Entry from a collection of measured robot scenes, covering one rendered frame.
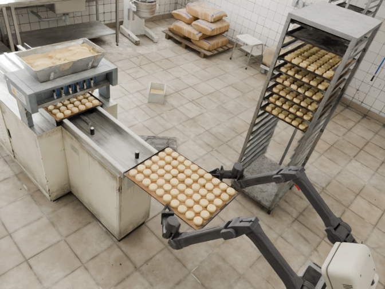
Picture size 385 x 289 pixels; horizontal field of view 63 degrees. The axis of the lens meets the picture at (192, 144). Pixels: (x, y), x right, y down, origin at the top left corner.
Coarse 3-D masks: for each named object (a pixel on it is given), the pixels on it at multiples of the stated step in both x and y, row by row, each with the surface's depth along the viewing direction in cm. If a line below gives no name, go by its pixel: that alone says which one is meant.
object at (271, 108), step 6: (264, 108) 261; (270, 108) 259; (276, 108) 260; (276, 114) 256; (282, 114) 255; (288, 114) 260; (288, 120) 250; (294, 120) 250; (300, 120) 252; (300, 126) 246; (306, 126) 249
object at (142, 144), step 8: (24, 48) 305; (96, 112) 254; (104, 112) 246; (112, 120) 241; (120, 128) 238; (128, 128) 236; (128, 136) 235; (136, 136) 230; (136, 144) 232; (144, 144) 225; (152, 152) 222
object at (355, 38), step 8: (352, 40) 192; (352, 48) 194; (344, 56) 199; (344, 64) 201; (336, 72) 206; (336, 80) 209; (328, 88) 214; (328, 96) 217; (320, 104) 223; (320, 112) 226; (312, 120) 232; (312, 128) 235; (304, 136) 242; (304, 144) 246; (296, 152) 252; (296, 160) 256; (280, 184) 277; (280, 192) 283; (272, 200) 291; (272, 208) 299
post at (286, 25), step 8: (288, 16) 211; (288, 24) 213; (280, 40) 222; (280, 48) 225; (272, 64) 233; (272, 72) 238; (264, 88) 246; (264, 96) 252; (256, 112) 261; (248, 136) 278; (240, 160) 296
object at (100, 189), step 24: (96, 120) 247; (72, 144) 236; (120, 144) 230; (72, 168) 257; (96, 168) 224; (72, 192) 282; (96, 192) 243; (120, 192) 218; (144, 192) 244; (96, 216) 266; (120, 216) 236; (144, 216) 266; (120, 240) 263
